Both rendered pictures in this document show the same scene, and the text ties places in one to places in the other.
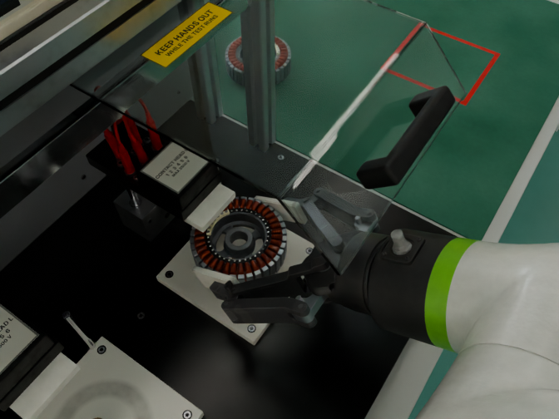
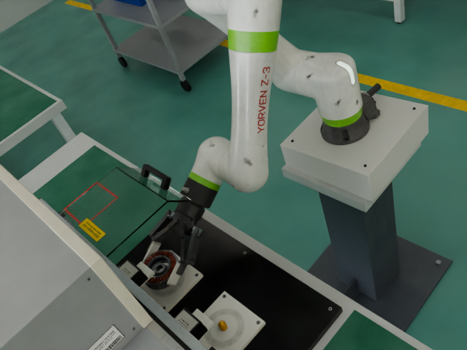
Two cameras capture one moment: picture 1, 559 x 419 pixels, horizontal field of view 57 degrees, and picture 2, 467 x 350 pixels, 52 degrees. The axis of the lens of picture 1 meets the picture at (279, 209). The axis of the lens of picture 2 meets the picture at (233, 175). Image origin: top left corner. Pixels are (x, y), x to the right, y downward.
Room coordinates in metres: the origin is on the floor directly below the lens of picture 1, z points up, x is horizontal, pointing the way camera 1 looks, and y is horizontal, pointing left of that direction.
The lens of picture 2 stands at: (-0.32, 0.70, 1.85)
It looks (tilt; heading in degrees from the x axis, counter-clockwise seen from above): 42 degrees down; 296
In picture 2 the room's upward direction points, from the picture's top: 22 degrees counter-clockwise
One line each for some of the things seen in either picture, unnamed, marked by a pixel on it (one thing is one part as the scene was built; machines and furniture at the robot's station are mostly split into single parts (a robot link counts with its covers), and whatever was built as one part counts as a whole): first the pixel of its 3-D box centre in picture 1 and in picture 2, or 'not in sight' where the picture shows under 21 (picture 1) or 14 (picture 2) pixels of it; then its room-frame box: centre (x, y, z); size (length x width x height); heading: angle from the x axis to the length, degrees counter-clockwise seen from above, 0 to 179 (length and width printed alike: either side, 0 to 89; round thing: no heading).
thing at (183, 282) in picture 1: (240, 264); (167, 280); (0.32, 0.05, 0.78); 0.15 x 0.15 x 0.01; 56
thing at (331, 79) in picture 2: not in sight; (332, 87); (-0.16, -0.46, 1.01); 0.16 x 0.13 x 0.19; 147
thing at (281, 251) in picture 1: (239, 241); (160, 269); (0.32, 0.05, 0.83); 0.11 x 0.11 x 0.04
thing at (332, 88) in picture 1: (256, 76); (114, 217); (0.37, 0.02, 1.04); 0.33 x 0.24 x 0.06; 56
